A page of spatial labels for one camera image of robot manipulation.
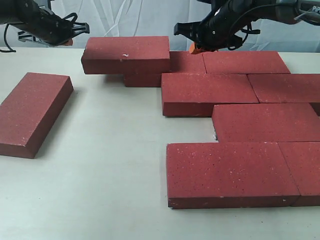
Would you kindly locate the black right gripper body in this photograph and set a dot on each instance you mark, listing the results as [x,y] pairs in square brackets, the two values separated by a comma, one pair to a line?
[217,30]

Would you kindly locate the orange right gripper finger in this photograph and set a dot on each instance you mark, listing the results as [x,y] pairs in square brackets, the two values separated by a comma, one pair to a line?
[194,49]

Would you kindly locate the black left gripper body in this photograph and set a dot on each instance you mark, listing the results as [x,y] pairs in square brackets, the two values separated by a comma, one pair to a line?
[39,24]

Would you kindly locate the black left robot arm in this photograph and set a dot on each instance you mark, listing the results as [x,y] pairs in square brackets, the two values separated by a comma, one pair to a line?
[9,15]

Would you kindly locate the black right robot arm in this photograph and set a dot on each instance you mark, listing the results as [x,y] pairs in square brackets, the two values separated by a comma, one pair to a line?
[289,12]

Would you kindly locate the right second row brick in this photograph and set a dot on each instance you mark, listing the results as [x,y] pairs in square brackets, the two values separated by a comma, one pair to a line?
[286,88]

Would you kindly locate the middle row red brick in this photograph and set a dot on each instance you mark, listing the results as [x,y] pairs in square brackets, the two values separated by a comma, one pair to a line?
[266,122]

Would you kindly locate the white backdrop curtain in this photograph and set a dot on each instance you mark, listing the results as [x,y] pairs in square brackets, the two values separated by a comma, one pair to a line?
[126,18]

